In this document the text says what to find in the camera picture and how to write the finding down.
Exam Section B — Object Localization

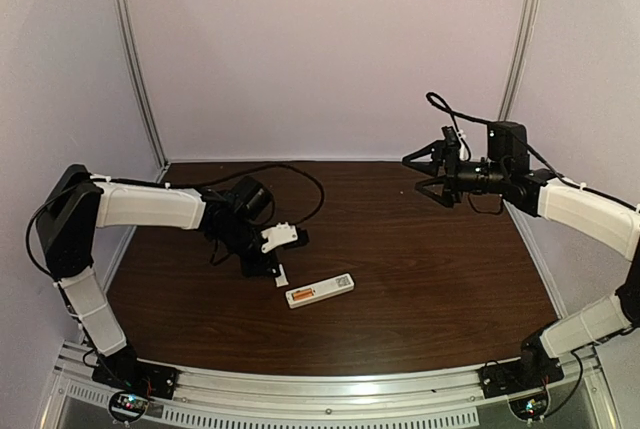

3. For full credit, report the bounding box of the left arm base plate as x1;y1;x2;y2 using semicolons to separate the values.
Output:
91;355;178;400

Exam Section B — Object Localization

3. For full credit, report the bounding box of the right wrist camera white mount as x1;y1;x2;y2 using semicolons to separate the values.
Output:
441;126;472;161

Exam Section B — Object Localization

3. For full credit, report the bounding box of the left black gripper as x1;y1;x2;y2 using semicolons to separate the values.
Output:
214;222;281;280

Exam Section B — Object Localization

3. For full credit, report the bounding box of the right aluminium frame post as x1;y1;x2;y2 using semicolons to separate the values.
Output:
495;0;541;121

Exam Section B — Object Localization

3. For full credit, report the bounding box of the front aluminium rail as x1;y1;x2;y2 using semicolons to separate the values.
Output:
49;338;611;429

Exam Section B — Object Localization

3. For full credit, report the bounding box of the black camera cable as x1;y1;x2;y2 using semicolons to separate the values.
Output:
164;162;326;225
425;92;640;210

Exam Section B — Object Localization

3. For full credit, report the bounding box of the white battery cover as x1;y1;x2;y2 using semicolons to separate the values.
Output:
274;264;289;288

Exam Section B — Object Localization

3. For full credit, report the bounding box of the right black camera cable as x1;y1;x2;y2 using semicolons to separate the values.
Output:
425;92;640;210

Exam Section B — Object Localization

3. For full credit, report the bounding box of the aluminium frame post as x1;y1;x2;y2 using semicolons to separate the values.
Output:
114;0;169;169
495;0;541;121

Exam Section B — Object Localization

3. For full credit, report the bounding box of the left black camera cable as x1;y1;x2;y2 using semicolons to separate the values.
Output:
164;162;326;225

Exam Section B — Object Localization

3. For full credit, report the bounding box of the left round circuit board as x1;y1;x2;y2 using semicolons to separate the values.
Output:
107;391;150;424

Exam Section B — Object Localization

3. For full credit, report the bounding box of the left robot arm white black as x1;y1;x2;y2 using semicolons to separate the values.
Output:
26;164;298;393

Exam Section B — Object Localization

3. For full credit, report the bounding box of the round circuit board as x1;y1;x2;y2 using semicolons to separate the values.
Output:
508;392;550;423
107;391;150;424

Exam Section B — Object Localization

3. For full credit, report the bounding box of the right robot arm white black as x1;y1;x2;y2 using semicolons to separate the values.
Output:
402;121;639;391

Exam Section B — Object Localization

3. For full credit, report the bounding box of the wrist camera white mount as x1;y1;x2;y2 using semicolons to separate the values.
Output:
261;223;309;254
441;126;472;161

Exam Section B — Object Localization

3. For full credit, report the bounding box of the orange battery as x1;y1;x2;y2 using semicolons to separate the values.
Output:
292;288;314;300
292;289;315;302

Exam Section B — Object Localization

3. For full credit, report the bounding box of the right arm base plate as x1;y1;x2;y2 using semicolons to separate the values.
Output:
477;359;564;399

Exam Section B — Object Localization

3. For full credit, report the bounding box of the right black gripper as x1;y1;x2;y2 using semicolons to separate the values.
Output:
404;141;509;208

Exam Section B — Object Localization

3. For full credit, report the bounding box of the left aluminium frame post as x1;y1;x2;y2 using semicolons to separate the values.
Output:
114;0;169;169

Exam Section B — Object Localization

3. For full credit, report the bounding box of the right round circuit board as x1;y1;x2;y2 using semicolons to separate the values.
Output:
508;392;550;423

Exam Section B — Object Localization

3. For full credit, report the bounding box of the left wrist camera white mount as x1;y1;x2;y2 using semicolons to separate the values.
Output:
261;223;309;254

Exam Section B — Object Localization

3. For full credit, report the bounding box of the white remote control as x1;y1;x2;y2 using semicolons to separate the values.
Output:
285;273;355;309

